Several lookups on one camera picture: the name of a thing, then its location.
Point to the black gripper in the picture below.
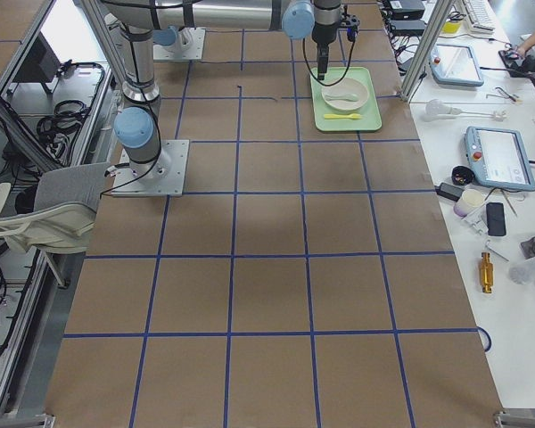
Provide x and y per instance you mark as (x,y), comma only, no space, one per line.
(323,35)

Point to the white round plate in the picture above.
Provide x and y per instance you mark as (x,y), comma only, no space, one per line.
(347,86)

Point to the yellow plastic fork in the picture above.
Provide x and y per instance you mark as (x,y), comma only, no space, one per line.
(334,116)

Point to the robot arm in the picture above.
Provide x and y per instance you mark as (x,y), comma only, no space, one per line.
(173,39)
(138,20)

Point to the pale green plastic spoon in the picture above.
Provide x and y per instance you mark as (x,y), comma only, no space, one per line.
(352,98)

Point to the light green tray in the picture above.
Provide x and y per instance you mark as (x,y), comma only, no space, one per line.
(372,120)

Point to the yellow container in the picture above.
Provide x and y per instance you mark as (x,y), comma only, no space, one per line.
(452,25)

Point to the far teach pendant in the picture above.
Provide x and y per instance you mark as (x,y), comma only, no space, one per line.
(455,65)

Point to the teach pendant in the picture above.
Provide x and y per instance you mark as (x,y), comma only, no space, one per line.
(498,158)
(455,65)

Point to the white light bulb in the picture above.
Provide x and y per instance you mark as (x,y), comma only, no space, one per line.
(437,109)

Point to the white keyboard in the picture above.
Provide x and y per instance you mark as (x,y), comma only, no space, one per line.
(477,17)

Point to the black round container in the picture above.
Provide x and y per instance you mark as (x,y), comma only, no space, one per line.
(462,175)

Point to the black power brick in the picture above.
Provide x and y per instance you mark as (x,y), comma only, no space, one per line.
(450,192)

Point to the near teach pendant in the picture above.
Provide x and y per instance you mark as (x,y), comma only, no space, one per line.
(498,158)

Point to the white purple cup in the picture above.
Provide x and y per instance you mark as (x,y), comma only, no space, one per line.
(469,201)

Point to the black smartphone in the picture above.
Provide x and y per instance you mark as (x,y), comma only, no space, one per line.
(495,217)

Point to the metal hex key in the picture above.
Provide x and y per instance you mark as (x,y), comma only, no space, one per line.
(498,249)

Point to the black monitor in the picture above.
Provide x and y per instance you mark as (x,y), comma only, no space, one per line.
(40,65)

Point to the gold metal fitting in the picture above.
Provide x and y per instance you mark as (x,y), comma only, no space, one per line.
(486,273)

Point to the grey office chair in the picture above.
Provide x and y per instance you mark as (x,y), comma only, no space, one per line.
(63,216)

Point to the diagonal aluminium frame post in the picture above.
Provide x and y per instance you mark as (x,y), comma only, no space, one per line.
(433,29)

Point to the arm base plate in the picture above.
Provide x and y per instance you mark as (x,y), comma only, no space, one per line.
(167,177)
(193,53)

